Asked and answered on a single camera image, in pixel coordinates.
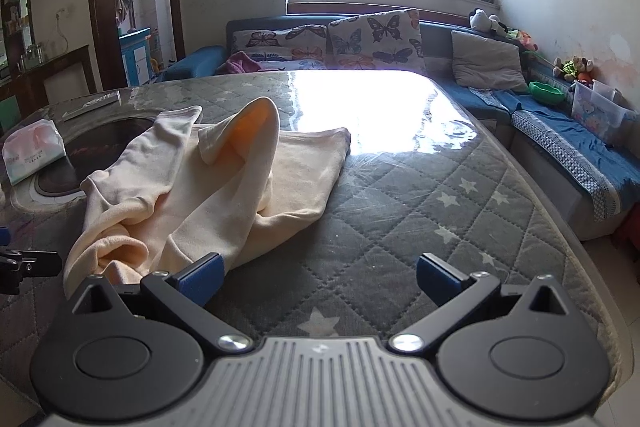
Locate dark wooden cabinet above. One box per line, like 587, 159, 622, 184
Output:
1, 0, 98, 132

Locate pink white tissue pack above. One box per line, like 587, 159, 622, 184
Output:
2, 119, 66, 185

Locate clear plastic storage box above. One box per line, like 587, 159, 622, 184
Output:
572, 82, 638, 146

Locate plush toys on sofa ledge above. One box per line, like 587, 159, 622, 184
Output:
552, 56, 593, 84

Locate butterfly print pillow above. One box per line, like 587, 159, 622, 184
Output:
231, 25, 328, 69
328, 9, 426, 75

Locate magenta cloth on sofa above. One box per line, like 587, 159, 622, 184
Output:
216, 51, 262, 75

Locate blue white small cabinet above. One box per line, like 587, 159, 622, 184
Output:
118, 27, 153, 87

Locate silver remote control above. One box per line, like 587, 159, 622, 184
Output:
62, 91, 120, 121

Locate round black table stove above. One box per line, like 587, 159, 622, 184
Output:
35, 118, 153, 197

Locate right butterfly print pillow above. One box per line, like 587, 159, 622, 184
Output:
328, 9, 426, 75

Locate blue corner sofa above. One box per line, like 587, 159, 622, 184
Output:
164, 15, 639, 241

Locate grey plain cushion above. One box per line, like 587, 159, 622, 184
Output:
451, 30, 527, 92

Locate left butterfly print pillow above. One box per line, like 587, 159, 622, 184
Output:
231, 25, 328, 69

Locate green plastic bowl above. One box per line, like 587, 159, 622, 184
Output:
528, 81, 565, 106

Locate panda plush toy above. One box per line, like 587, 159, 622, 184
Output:
469, 9, 508, 36

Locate cream beige garment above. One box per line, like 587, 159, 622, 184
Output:
63, 98, 350, 296

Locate grey quilted star table cover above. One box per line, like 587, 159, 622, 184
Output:
0, 70, 624, 388

